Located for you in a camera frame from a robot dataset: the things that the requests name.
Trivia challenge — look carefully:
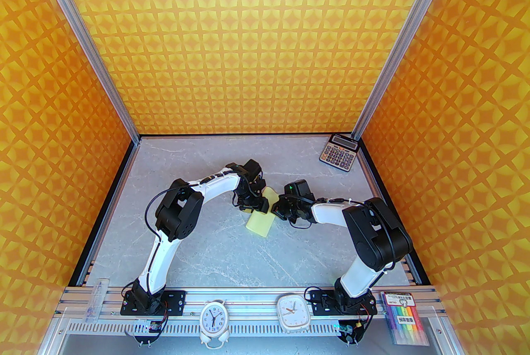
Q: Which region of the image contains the square white alarm clock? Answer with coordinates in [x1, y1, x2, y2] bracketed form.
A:
[277, 293, 310, 334]

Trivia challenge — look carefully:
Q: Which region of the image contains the gold and black calculator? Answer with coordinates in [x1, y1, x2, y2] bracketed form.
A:
[318, 134, 357, 171]

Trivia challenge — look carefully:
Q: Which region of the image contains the round white alarm clock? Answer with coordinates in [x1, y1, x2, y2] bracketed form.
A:
[200, 299, 230, 348]

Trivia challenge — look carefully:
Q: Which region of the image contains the pack of coloured highlighters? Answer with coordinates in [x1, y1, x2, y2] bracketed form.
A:
[380, 290, 430, 345]

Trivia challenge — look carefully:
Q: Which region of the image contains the clear plastic pen case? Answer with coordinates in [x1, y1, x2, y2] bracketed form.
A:
[85, 280, 109, 324]

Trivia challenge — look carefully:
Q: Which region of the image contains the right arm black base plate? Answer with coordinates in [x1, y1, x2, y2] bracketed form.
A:
[308, 289, 377, 316]

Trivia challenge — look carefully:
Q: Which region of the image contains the aluminium mounting rail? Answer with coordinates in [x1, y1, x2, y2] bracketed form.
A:
[54, 285, 446, 319]

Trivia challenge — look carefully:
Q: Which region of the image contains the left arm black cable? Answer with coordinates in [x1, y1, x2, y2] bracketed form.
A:
[144, 188, 183, 241]

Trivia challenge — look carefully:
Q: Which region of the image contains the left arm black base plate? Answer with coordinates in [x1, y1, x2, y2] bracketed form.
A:
[120, 289, 186, 316]

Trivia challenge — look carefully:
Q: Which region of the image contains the aluminium frame post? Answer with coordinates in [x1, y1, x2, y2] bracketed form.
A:
[21, 0, 141, 142]
[351, 0, 468, 140]

